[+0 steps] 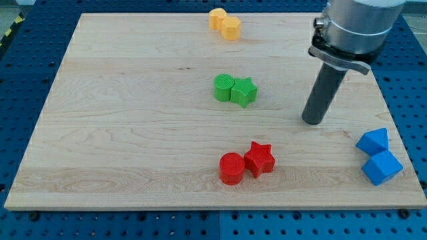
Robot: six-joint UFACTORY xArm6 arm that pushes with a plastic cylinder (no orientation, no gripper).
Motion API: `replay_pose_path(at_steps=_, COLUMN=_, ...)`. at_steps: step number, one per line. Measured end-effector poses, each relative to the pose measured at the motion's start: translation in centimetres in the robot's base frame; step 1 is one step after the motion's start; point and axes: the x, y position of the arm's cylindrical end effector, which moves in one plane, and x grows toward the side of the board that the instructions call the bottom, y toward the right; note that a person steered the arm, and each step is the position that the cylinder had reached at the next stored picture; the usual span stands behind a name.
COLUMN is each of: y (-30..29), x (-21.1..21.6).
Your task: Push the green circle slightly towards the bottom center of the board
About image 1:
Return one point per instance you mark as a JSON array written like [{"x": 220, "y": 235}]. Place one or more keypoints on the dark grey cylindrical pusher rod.
[{"x": 322, "y": 93}]

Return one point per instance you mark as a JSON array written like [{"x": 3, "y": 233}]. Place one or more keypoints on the grey metal tool clamp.
[{"x": 340, "y": 59}]

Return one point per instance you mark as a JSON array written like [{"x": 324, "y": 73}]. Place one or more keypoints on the green cylinder block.
[{"x": 222, "y": 85}]

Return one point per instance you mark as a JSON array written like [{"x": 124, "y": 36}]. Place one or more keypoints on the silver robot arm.
[{"x": 348, "y": 35}]

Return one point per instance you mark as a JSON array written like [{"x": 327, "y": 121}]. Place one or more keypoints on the wooden board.
[{"x": 131, "y": 122}]

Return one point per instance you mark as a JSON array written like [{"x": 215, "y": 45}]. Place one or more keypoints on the blue triangular block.
[{"x": 374, "y": 142}]

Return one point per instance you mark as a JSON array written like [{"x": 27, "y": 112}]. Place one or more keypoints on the green star block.
[{"x": 243, "y": 92}]

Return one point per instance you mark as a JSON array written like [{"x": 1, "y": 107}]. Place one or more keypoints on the blue cube block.
[{"x": 382, "y": 167}]

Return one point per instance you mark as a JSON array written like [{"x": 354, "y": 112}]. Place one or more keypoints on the red star block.
[{"x": 259, "y": 159}]

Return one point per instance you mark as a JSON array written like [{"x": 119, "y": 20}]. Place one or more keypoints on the yellow hexagon block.
[{"x": 231, "y": 28}]

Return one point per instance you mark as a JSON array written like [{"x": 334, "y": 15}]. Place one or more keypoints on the red cylinder block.
[{"x": 232, "y": 166}]

